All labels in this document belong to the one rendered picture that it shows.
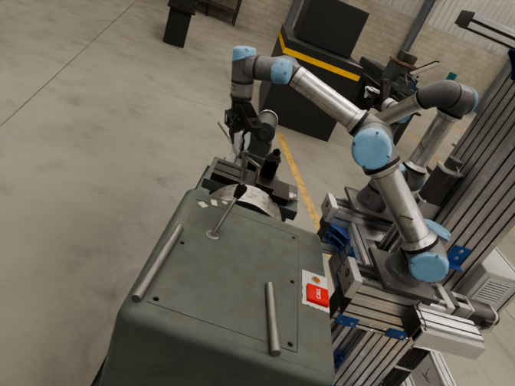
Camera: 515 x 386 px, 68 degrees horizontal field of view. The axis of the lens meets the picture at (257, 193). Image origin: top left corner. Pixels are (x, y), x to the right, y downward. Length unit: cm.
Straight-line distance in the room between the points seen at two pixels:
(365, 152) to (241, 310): 59
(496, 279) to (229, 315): 126
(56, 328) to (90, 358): 25
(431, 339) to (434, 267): 35
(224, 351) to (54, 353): 155
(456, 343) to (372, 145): 81
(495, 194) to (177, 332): 126
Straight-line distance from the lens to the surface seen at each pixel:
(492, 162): 160
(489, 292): 193
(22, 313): 247
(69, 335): 238
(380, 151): 118
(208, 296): 92
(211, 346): 86
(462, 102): 186
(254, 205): 134
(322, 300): 105
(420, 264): 132
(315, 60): 599
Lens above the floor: 191
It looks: 28 degrees down
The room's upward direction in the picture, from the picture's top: 23 degrees clockwise
